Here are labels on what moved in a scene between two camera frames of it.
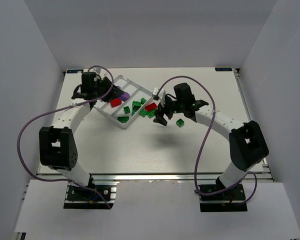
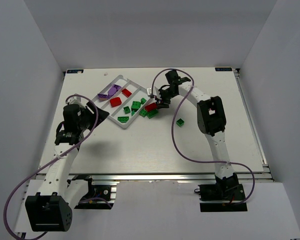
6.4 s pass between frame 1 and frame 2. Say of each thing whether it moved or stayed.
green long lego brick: stayed
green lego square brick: stayed
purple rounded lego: moved
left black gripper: moved
